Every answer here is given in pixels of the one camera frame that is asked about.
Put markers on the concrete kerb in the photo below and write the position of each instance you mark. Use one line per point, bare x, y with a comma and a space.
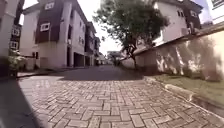
186, 95

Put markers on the brown brick paved road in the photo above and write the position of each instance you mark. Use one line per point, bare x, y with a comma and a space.
103, 100

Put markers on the white building with windows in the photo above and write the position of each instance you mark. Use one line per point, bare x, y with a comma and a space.
10, 30

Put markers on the low pale wall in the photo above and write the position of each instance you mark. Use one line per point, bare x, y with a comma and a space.
33, 63

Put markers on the tree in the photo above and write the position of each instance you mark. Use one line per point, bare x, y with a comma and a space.
131, 23

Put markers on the green bush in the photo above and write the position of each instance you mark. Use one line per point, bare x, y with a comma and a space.
15, 62

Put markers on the pale boundary wall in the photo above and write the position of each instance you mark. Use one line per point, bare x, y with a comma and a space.
186, 53

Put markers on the white and brown building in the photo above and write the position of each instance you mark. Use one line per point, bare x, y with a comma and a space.
55, 33

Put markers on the grass strip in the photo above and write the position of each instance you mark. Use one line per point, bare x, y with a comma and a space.
200, 86

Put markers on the white building behind wall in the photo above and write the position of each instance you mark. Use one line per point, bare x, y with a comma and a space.
173, 20

